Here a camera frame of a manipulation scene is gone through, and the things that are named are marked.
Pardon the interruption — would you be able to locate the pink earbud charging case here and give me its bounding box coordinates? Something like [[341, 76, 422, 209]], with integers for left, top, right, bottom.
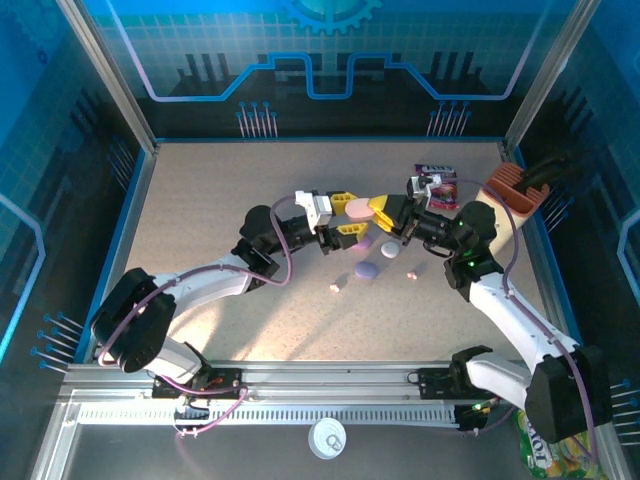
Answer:
[[344, 198, 374, 222]]

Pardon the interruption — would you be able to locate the purple candy bag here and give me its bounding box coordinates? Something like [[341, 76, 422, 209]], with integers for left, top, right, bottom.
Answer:
[[413, 163, 460, 210]]

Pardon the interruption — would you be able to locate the cream terracotta knife block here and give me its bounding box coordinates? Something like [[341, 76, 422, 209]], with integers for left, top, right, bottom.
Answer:
[[472, 161, 551, 236]]

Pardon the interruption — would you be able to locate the white pull tab can lid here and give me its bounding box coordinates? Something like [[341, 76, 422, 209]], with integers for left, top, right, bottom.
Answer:
[[308, 418, 347, 460]]

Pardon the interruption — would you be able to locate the green yellow candy bag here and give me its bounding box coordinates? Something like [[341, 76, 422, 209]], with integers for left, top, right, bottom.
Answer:
[[514, 412, 609, 480]]

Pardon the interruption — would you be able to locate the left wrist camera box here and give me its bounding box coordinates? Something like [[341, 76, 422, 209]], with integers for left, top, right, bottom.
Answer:
[[294, 188, 334, 229]]

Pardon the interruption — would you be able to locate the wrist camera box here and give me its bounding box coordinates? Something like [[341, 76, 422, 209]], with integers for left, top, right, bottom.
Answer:
[[408, 174, 444, 201], [294, 188, 334, 229]]

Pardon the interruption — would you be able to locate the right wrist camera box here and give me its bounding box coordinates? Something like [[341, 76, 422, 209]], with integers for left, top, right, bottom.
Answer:
[[408, 174, 444, 201]]

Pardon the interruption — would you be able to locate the aluminium side rail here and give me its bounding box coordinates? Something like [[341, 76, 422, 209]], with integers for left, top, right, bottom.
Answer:
[[89, 144, 161, 362], [512, 144, 576, 362]]

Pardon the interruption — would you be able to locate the aluminium mounting rail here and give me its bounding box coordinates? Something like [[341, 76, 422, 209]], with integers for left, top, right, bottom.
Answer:
[[59, 360, 601, 401]]

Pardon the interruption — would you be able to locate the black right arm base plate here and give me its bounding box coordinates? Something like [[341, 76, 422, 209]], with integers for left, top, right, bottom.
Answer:
[[417, 367, 510, 401]]

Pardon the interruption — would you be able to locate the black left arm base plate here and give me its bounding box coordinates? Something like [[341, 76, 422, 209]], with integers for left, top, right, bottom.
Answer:
[[151, 367, 251, 401]]

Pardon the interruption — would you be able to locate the white slotted cable duct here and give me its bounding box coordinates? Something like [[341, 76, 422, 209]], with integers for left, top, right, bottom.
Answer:
[[77, 405, 461, 426]]

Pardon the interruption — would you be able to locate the aluminium frame post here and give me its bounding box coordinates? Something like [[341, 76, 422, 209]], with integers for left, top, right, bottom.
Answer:
[[54, 0, 160, 154], [502, 0, 604, 154]]

